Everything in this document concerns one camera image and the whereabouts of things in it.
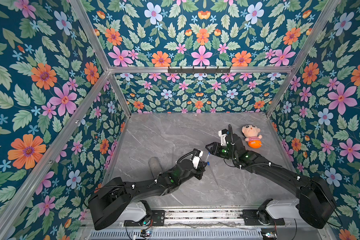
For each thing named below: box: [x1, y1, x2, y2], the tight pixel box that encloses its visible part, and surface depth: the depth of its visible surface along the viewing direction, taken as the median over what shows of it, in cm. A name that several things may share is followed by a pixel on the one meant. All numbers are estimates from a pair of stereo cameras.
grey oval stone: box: [148, 156, 163, 179], surface depth 92 cm
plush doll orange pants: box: [247, 139, 262, 149], surface depth 98 cm
